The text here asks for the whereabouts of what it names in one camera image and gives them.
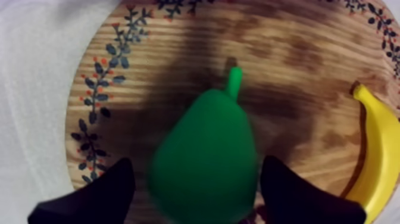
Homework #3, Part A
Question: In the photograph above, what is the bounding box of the green toy pear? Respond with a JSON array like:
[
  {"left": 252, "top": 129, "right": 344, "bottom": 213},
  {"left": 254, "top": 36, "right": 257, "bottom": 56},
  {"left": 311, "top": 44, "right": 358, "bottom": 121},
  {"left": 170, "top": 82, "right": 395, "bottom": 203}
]
[{"left": 146, "top": 67, "right": 259, "bottom": 224}]

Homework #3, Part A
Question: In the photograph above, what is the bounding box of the yellow toy banana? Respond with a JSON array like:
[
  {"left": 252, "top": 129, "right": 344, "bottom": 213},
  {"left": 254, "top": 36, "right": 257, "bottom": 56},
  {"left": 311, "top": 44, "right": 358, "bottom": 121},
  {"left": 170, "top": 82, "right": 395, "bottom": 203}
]
[{"left": 345, "top": 83, "right": 400, "bottom": 224}]

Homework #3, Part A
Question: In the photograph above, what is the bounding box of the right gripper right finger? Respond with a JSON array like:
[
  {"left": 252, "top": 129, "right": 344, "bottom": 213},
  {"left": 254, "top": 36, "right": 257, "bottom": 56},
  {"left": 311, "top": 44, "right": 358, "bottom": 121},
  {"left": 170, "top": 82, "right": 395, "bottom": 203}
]
[{"left": 260, "top": 155, "right": 367, "bottom": 224}]

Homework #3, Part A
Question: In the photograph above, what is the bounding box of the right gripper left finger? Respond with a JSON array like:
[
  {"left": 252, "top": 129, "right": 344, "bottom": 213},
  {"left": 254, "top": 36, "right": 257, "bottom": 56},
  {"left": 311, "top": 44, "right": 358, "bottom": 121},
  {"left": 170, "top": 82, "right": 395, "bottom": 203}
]
[{"left": 27, "top": 157, "right": 136, "bottom": 224}]

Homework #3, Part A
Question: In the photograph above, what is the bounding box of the round wooden board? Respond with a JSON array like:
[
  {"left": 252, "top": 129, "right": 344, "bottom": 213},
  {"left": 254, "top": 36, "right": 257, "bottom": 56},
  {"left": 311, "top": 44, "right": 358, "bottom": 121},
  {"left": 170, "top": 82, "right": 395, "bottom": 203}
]
[{"left": 64, "top": 0, "right": 400, "bottom": 224}]

